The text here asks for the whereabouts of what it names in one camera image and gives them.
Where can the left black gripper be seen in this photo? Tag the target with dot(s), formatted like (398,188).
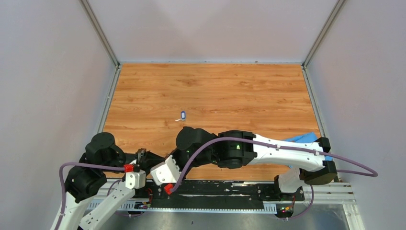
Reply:
(147,159)

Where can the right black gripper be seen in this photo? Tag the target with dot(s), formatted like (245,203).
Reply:
(174,155)

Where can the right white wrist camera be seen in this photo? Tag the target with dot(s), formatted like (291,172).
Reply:
(166,172)

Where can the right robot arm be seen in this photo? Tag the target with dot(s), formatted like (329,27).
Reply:
(234,149)

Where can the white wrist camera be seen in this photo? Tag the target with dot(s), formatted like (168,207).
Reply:
(166,172)
(135,178)

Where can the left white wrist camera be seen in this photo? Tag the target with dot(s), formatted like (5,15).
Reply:
(135,178)

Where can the blue tag key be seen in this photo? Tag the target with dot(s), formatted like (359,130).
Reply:
(182,116)

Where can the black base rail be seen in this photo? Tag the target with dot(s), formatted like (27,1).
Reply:
(215,196)

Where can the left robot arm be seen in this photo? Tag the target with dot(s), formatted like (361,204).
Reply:
(81,182)

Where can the blue cloth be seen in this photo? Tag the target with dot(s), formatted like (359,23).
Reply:
(305,138)

